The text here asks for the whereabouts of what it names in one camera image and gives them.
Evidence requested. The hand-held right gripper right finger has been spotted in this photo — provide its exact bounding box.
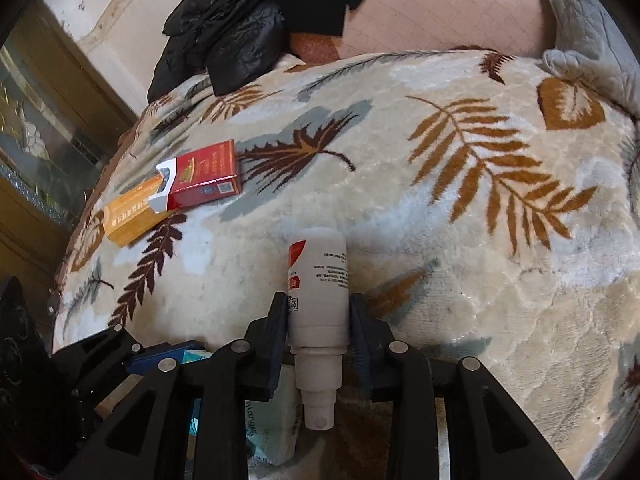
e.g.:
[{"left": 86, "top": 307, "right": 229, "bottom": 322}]
[{"left": 349, "top": 292, "right": 576, "bottom": 480}]

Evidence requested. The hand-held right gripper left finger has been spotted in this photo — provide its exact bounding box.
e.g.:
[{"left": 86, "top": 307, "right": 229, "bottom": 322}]
[{"left": 60, "top": 291, "right": 291, "bottom": 480}]

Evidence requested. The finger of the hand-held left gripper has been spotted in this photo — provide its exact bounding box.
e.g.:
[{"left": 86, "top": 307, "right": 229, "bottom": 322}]
[{"left": 52, "top": 324, "right": 203, "bottom": 400}]

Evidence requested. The teal tissue packet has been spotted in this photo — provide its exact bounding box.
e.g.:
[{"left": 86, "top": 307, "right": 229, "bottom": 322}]
[{"left": 182, "top": 350, "right": 303, "bottom": 466}]

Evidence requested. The white spray bottle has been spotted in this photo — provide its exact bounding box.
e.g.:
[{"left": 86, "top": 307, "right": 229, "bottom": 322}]
[{"left": 286, "top": 227, "right": 350, "bottom": 431}]

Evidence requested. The dark patterned cloth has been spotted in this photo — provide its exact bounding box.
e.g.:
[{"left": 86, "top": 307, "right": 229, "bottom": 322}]
[{"left": 0, "top": 277, "right": 68, "bottom": 468}]

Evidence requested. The leaf printed blanket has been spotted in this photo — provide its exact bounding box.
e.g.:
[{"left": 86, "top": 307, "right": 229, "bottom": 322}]
[{"left": 52, "top": 50, "right": 640, "bottom": 480}]

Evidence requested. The orange cardboard box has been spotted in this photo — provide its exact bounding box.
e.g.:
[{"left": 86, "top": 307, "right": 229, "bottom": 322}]
[{"left": 102, "top": 175, "right": 181, "bottom": 248}]

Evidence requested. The red cigarette pack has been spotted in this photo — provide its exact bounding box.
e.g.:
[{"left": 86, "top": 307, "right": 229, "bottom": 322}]
[{"left": 155, "top": 140, "right": 243, "bottom": 213}]

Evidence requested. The glass door cabinet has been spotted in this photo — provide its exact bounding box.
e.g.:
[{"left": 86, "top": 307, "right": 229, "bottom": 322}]
[{"left": 0, "top": 0, "right": 143, "bottom": 281}]

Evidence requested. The red-brown cloth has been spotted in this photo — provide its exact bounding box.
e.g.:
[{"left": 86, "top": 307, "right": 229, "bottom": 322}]
[{"left": 290, "top": 32, "right": 343, "bottom": 61}]

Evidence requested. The black puffer jacket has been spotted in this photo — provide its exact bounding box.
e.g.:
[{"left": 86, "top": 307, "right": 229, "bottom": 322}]
[{"left": 147, "top": 0, "right": 296, "bottom": 103}]

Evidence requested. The pink quilted mattress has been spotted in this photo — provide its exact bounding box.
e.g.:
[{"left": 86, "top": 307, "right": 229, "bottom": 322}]
[{"left": 290, "top": 0, "right": 558, "bottom": 61}]

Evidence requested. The grey quilted pillow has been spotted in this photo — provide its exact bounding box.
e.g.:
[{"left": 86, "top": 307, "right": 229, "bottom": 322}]
[{"left": 532, "top": 0, "right": 640, "bottom": 121}]

